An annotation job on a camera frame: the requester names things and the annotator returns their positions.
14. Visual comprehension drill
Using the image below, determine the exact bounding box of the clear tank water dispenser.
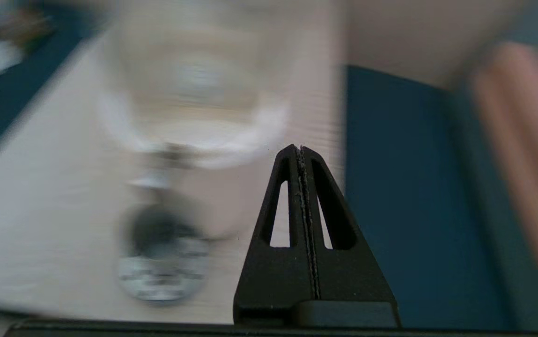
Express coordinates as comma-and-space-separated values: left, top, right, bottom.
96, 0, 297, 239

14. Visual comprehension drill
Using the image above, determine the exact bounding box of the pink bolster cushion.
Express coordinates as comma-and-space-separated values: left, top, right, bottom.
472, 42, 538, 323

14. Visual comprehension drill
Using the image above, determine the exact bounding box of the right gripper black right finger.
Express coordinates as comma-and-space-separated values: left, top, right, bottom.
297, 146, 401, 328

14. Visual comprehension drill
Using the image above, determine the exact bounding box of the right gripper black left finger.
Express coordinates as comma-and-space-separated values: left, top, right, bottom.
233, 144, 319, 327

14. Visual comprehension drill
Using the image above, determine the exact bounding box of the grey-blue plastic cup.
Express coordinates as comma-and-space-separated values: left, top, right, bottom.
121, 199, 208, 263

